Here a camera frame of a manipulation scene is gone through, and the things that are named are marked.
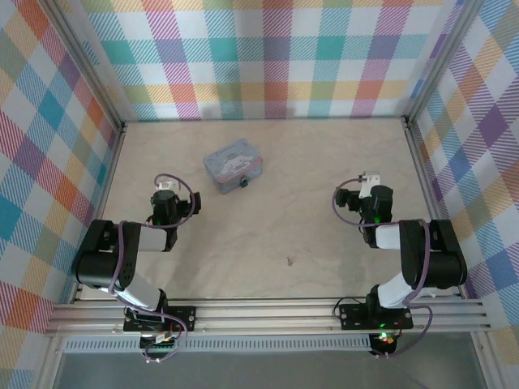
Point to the pastel cartoon tin box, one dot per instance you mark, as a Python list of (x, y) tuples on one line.
[(231, 160)]

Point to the small blue padlock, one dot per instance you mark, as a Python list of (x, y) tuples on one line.
[(243, 182)]

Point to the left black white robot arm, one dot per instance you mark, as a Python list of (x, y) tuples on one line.
[(101, 263)]

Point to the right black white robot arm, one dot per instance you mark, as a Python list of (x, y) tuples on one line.
[(442, 259)]

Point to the plaid backdrop panel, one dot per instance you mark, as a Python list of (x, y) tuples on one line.
[(486, 162), (263, 61), (36, 162)]

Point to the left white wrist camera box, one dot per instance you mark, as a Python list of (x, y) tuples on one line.
[(167, 185)]

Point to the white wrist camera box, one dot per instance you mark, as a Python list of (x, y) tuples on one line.
[(370, 180), (167, 185)]

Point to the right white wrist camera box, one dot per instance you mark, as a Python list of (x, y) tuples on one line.
[(370, 180)]

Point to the aluminium table side rail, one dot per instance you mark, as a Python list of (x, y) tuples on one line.
[(426, 182), (106, 182)]

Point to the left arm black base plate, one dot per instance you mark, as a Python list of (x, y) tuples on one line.
[(184, 316)]

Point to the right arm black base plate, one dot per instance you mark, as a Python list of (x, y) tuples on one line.
[(353, 316)]

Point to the aluminium frame post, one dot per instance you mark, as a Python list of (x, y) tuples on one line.
[(444, 61), (90, 69)]

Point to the aluminium mounting rail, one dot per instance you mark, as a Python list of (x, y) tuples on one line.
[(263, 320)]

